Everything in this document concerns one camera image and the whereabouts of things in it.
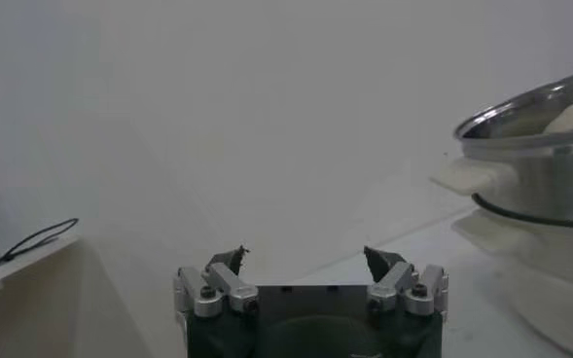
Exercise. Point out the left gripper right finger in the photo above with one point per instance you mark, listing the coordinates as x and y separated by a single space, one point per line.
395 284

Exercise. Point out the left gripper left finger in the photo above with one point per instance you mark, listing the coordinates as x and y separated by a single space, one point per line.
208 292

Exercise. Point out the stainless steel steamer basket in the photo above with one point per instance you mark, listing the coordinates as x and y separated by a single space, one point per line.
548 180

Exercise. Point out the cream electric cooker base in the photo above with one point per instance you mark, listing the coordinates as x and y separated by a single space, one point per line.
548 262

